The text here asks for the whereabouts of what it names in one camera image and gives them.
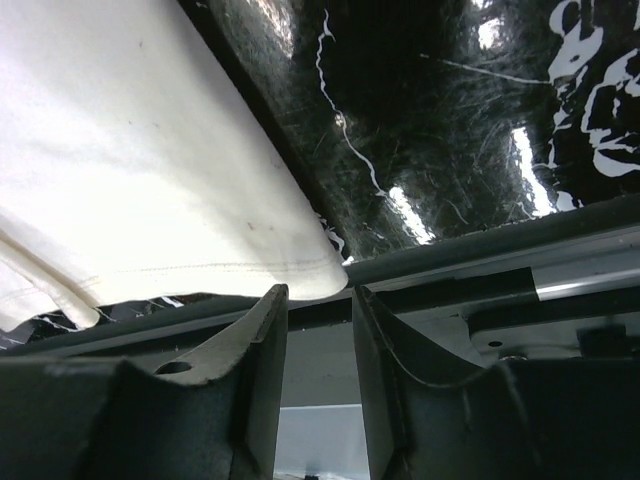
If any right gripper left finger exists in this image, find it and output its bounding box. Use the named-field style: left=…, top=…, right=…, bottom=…
left=112, top=285, right=288, bottom=479

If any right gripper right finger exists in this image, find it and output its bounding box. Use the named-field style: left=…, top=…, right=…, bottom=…
left=352, top=287, right=500, bottom=479

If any cream white t shirt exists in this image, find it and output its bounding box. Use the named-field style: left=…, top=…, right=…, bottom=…
left=1, top=1, right=347, bottom=331

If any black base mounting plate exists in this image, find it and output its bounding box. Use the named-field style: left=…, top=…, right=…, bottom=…
left=0, top=219, right=640, bottom=480

